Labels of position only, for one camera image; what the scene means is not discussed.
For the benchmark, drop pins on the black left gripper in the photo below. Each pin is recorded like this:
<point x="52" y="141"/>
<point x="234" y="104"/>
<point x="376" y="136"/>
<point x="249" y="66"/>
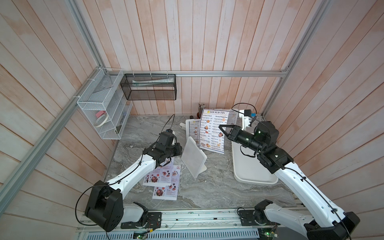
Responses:
<point x="178" y="150"/>

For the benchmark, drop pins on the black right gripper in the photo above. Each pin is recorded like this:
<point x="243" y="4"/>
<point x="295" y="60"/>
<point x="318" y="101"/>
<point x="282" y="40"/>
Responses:
<point x="236" y="134"/>

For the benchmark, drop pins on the white menu holder front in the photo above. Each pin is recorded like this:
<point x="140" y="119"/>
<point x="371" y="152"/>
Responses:
<point x="233" y="117"/>

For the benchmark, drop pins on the white menu holder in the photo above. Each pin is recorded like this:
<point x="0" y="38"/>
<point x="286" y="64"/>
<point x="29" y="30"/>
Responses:
<point x="194" y="158"/>
<point x="193" y="129"/>
<point x="233" y="117"/>

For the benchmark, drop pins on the red special menu sheet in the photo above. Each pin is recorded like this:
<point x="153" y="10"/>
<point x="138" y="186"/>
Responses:
<point x="169" y="192"/>
<point x="159" y="177"/>

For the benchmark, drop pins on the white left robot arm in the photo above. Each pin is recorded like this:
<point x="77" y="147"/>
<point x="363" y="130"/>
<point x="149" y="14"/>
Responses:
<point x="105" y="206"/>

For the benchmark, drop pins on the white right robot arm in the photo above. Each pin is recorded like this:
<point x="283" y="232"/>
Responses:
<point x="326" y="220"/>

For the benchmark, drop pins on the white plastic tray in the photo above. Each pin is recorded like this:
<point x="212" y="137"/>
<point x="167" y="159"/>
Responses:
<point x="249" y="170"/>

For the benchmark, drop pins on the white tape roll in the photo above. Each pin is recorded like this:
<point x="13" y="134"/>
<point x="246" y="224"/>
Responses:
<point x="101" y="120"/>

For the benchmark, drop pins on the pink eraser block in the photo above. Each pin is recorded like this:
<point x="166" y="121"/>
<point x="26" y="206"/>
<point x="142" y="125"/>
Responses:
<point x="99" y="113"/>

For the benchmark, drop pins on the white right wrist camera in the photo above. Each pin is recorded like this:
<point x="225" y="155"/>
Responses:
<point x="247" y="118"/>

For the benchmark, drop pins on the black mesh wall basket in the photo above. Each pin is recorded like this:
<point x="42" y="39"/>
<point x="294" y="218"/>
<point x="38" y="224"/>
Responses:
<point x="149" y="87"/>

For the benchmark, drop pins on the white wire wall shelf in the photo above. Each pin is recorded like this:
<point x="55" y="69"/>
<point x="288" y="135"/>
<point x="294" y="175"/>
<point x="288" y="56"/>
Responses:
<point x="104" y="93"/>

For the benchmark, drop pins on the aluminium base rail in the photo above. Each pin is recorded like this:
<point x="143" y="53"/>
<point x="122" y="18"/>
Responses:
<point x="194" y="224"/>

